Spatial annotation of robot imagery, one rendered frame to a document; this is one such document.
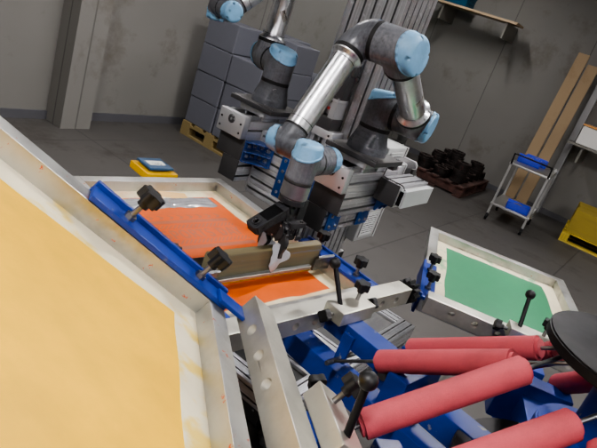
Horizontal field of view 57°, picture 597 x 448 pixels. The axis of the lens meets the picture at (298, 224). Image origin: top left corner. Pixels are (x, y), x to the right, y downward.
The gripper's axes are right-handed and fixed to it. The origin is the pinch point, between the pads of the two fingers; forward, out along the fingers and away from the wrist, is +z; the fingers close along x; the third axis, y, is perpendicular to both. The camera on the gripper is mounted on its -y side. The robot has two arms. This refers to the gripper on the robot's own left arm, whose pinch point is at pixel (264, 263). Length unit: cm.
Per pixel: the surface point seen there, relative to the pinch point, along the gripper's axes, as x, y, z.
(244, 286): -1.9, -6.6, 5.3
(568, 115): 189, 728, -47
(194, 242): 22.2, -6.8, 5.3
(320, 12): 462, 474, -65
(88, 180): 57, -24, 2
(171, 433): -53, -67, -16
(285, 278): -1.5, 9.3, 5.3
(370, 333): -37.5, 0.4, -3.3
